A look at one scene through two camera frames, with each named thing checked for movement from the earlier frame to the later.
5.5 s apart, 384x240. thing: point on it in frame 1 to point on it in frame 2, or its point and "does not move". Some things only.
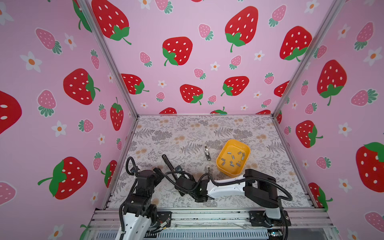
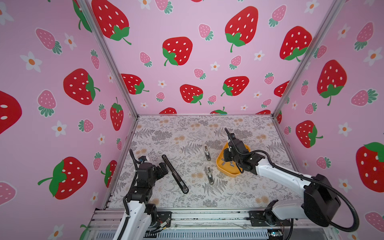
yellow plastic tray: (232, 157) does not move
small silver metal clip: (207, 152) does not move
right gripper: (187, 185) to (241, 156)
